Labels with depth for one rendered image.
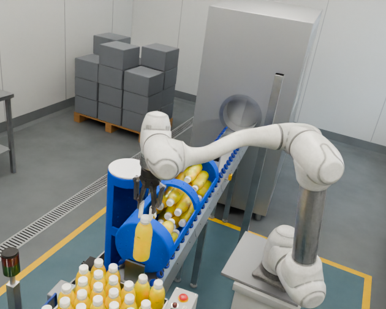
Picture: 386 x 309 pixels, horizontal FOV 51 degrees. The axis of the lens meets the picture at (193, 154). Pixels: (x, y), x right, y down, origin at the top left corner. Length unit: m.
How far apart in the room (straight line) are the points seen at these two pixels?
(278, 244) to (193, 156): 0.76
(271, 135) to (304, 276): 0.60
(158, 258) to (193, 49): 5.48
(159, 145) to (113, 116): 4.41
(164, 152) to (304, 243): 0.72
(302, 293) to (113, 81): 4.26
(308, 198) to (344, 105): 5.14
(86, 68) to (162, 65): 1.03
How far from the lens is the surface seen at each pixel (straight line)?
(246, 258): 2.14
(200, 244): 3.09
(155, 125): 1.37
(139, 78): 5.26
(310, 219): 1.59
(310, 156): 1.42
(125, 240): 1.98
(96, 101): 5.76
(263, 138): 1.52
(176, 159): 1.23
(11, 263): 1.73
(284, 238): 1.89
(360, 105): 6.61
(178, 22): 7.18
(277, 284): 2.03
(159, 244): 1.91
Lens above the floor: 2.36
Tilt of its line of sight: 26 degrees down
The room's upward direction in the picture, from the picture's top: 8 degrees clockwise
